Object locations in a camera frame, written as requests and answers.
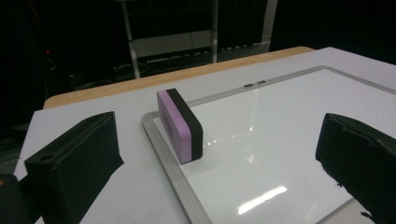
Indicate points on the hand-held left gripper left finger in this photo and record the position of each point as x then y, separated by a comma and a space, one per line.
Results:
71, 168

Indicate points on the white table cover sheet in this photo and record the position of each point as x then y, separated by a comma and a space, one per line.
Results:
134, 193

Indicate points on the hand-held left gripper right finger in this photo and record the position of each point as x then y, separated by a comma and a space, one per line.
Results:
364, 161

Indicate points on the grey metal stand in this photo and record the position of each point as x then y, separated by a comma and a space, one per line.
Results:
168, 43

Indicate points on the purple and black eraser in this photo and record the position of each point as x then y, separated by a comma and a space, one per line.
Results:
182, 127

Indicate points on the silver-framed whiteboard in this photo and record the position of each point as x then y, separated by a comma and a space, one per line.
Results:
264, 140

